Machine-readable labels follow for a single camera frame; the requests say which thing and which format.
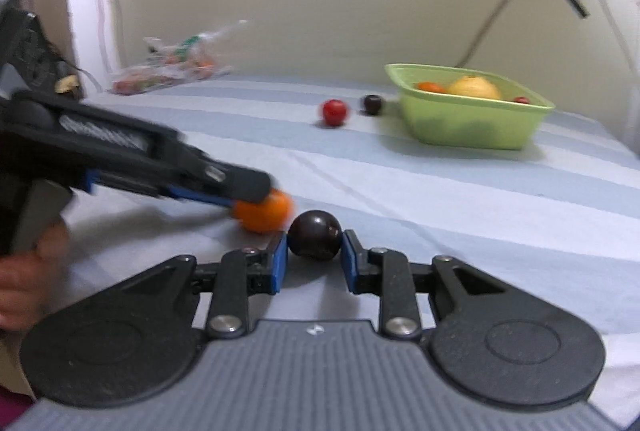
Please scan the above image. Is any orange tangerine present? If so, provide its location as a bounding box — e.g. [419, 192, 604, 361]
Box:
[231, 189, 294, 234]

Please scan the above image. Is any dark purple plum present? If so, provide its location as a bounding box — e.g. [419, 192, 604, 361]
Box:
[288, 210, 343, 262]

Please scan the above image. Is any clear plastic bag of fruits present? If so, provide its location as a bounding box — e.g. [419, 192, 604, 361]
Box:
[111, 19, 248, 96]

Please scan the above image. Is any person's left hand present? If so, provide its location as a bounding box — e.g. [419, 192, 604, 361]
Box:
[0, 217, 70, 333]

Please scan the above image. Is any red apple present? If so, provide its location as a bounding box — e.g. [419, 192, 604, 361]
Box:
[321, 99, 349, 128]

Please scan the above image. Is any blue striped tablecloth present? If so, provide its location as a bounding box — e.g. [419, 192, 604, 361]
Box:
[56, 76, 639, 427]

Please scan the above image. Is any dark plum far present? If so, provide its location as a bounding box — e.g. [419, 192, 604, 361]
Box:
[361, 94, 384, 117]

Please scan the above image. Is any orange fruit in basket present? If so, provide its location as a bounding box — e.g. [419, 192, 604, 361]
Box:
[416, 82, 447, 94]

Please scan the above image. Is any green plastic basket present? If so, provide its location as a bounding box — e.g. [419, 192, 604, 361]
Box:
[385, 64, 555, 150]

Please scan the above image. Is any yellow lemon in basket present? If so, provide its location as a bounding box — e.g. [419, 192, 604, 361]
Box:
[447, 76, 502, 100]

